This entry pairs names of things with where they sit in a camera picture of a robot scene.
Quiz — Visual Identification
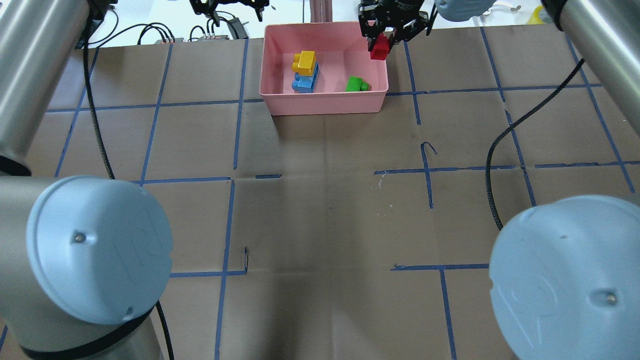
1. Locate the aluminium frame post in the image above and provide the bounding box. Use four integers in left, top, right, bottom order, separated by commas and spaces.
309, 0, 333, 23

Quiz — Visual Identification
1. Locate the yellow tape roll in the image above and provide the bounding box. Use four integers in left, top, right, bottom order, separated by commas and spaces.
526, 6, 546, 25

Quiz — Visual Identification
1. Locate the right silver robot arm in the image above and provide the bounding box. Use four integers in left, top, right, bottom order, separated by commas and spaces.
347, 13, 639, 360

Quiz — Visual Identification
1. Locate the green toy block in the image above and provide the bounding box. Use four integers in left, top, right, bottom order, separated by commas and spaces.
344, 76, 371, 92

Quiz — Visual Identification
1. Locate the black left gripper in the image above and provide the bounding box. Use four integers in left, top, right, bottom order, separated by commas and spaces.
190, 0, 271, 26

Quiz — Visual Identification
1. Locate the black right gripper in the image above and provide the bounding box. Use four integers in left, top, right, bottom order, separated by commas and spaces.
358, 0, 432, 51

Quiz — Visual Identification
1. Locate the pink plastic box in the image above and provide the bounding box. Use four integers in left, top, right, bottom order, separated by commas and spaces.
259, 22, 389, 116

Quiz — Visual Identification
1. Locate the blue toy block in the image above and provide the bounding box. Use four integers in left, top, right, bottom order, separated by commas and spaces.
291, 61, 319, 94

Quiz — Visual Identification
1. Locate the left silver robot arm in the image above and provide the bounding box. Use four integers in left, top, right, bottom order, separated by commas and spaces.
1, 0, 175, 360

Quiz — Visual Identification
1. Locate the red toy block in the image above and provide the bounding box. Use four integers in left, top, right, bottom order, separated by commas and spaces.
368, 32, 390, 61

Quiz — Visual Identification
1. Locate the yellow toy block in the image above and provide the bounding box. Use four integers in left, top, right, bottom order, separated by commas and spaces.
291, 50, 317, 76

